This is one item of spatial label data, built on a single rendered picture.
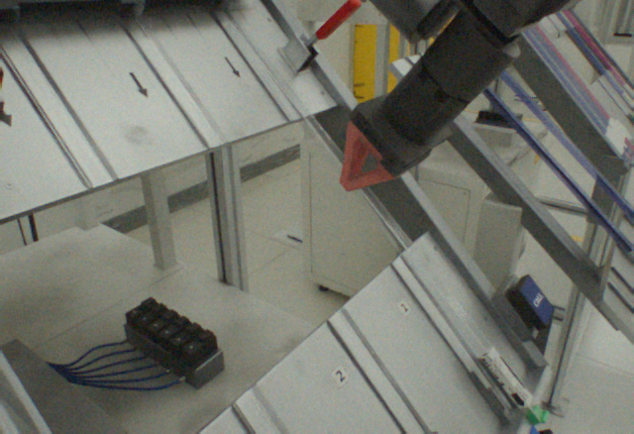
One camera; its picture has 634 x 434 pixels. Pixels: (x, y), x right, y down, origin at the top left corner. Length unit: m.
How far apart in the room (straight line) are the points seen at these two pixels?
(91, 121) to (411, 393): 0.35
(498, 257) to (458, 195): 0.64
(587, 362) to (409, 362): 1.40
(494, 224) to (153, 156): 0.54
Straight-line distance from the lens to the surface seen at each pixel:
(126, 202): 2.51
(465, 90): 0.40
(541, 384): 0.58
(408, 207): 0.57
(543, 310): 0.59
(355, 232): 1.66
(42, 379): 0.73
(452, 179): 1.42
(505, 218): 0.78
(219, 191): 0.81
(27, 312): 0.95
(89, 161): 0.39
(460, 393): 0.51
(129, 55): 0.47
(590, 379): 1.78
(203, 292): 0.88
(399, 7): 0.41
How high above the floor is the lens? 1.11
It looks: 24 degrees down
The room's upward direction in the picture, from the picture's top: straight up
